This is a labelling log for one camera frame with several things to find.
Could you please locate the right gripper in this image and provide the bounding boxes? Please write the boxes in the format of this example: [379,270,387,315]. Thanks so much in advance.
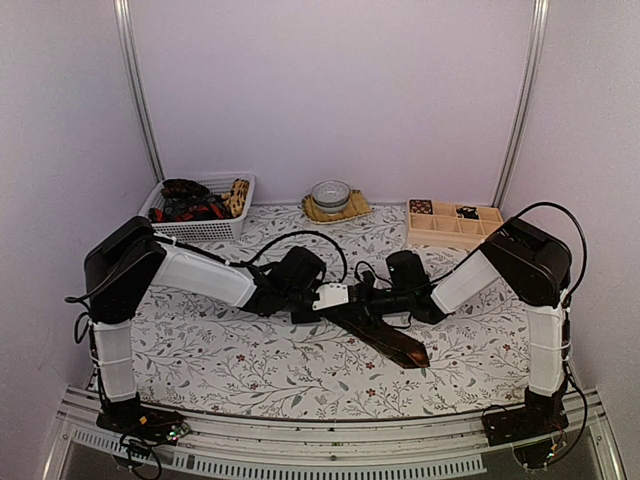
[337,278,413,329]

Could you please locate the white plastic basket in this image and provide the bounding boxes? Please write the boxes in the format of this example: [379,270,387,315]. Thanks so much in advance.
[139,173,256,242]

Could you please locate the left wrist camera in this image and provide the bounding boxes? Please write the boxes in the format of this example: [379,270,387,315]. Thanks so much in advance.
[311,283,349,311]

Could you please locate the dark red patterned tie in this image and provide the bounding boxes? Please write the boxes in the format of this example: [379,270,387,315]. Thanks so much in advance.
[147,179,232,223]

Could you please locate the brown green patterned tie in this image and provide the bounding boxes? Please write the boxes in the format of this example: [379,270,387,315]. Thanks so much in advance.
[320,306,430,369]

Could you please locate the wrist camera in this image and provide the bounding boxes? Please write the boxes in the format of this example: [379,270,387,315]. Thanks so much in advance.
[311,283,349,311]
[354,270,379,288]

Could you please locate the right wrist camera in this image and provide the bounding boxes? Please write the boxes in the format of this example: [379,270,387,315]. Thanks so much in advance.
[354,270,379,288]

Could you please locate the yellow woven mat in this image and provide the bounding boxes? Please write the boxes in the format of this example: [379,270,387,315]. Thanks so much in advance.
[301,190,372,225]

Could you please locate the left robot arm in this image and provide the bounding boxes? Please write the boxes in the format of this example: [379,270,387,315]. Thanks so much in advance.
[67,216,349,434]

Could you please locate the rolled dark patterned tie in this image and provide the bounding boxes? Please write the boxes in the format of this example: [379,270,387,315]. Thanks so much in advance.
[408,199,433,215]

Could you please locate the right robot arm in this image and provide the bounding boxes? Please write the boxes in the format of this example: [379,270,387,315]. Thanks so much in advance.
[339,214,580,445]

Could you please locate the metal frame post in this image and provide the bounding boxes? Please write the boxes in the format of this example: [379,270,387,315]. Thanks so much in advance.
[113,0,165,182]
[492,0,550,208]

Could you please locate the wooden compartment box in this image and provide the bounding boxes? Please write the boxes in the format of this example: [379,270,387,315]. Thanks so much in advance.
[406,199,504,250]

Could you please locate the yellow spotted tie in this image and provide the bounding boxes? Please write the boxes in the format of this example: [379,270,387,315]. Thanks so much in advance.
[221,179,250,218]

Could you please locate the right metal frame post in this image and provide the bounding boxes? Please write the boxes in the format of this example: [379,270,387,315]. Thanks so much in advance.
[492,0,550,208]

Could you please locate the floral tablecloth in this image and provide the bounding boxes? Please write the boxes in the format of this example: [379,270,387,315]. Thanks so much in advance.
[97,202,576,420]

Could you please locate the left metal frame post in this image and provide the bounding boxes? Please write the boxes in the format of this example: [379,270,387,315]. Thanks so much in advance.
[113,0,165,182]

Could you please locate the front metal rail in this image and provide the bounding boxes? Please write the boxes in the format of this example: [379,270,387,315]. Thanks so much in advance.
[43,388,627,479]

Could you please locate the rolled black tie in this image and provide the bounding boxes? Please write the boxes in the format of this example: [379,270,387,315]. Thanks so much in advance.
[455,205,480,220]

